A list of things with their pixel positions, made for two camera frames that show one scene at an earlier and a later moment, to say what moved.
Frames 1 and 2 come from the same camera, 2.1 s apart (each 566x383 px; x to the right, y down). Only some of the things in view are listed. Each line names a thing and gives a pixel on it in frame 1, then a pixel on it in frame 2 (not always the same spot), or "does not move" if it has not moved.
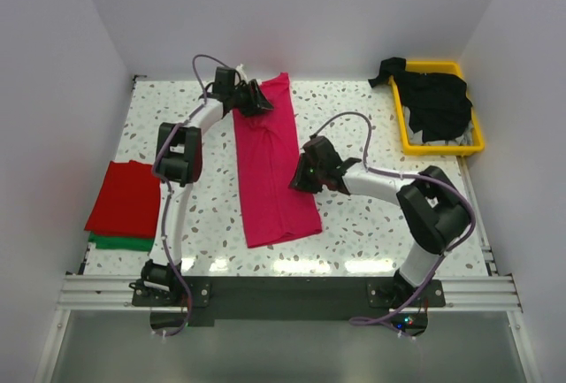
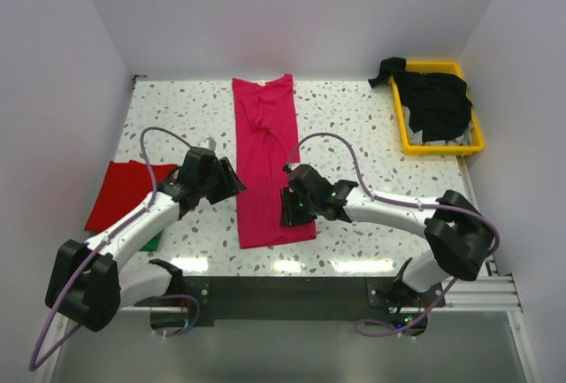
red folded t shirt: (129, 202) does not move
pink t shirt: (277, 199) does not move
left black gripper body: (243, 99) → (220, 184)
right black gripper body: (309, 178) → (298, 210)
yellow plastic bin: (449, 68) does not move
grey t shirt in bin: (466, 138) does not move
